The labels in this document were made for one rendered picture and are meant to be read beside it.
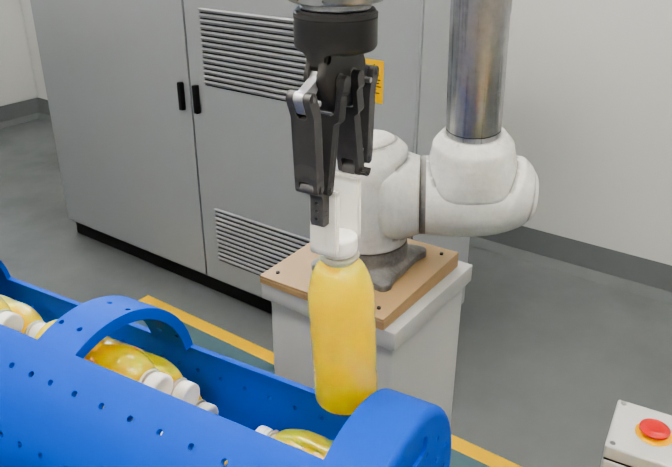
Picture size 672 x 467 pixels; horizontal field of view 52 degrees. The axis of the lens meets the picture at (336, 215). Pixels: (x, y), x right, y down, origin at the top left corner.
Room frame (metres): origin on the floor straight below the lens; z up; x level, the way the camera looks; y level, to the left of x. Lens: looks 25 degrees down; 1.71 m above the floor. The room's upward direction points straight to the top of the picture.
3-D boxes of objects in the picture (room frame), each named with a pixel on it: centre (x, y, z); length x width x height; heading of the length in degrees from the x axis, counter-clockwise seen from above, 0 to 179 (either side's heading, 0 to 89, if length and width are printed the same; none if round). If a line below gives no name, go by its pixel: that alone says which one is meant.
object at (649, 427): (0.68, -0.40, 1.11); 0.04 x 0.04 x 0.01
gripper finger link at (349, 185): (0.65, -0.01, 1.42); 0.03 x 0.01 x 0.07; 60
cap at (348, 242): (0.63, 0.00, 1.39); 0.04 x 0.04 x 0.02
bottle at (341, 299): (0.63, -0.01, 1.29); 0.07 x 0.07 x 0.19
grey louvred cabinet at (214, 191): (3.04, 0.46, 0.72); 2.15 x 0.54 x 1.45; 54
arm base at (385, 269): (1.27, -0.05, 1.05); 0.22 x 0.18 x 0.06; 57
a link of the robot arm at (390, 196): (1.26, -0.07, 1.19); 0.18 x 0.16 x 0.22; 83
